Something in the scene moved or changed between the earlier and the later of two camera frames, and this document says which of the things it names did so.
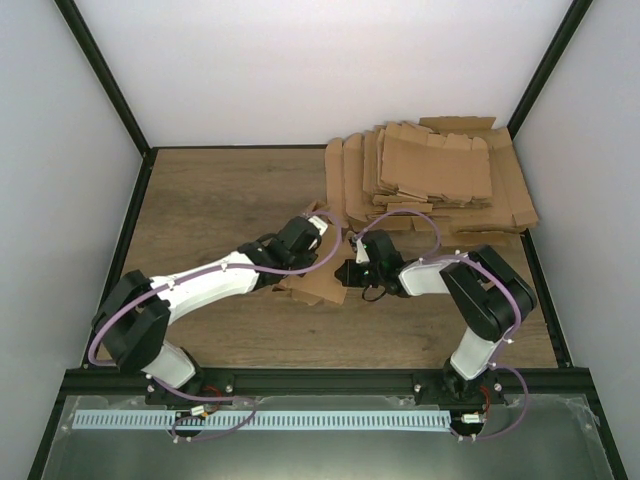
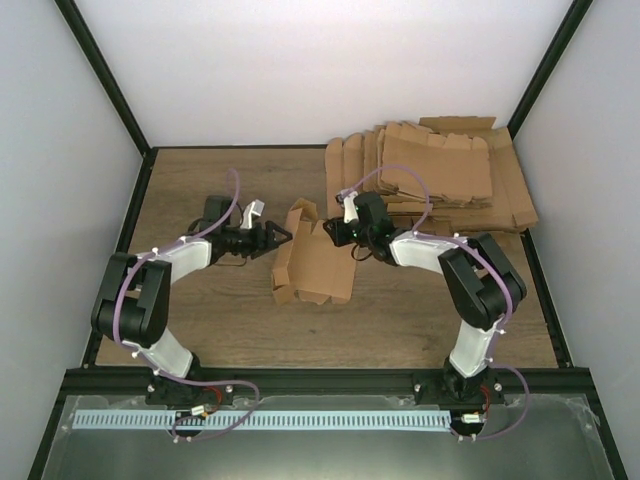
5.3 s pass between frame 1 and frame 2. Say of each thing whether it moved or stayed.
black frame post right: stayed
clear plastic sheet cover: stayed
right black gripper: moved
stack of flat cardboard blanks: stayed
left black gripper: moved
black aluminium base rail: stayed
